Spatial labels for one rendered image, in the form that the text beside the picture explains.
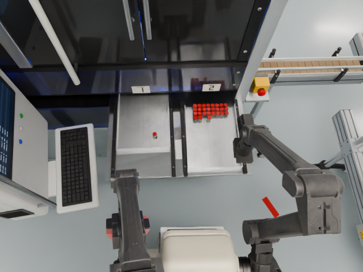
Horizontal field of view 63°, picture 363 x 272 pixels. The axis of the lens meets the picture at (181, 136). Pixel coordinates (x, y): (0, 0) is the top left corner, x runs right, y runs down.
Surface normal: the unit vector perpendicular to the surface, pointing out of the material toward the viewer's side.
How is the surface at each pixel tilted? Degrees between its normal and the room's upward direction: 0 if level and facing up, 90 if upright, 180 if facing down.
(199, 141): 0
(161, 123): 0
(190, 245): 42
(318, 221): 24
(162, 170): 0
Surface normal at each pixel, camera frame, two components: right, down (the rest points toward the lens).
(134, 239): 0.05, -0.90
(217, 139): 0.03, -0.39
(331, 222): 0.11, 0.01
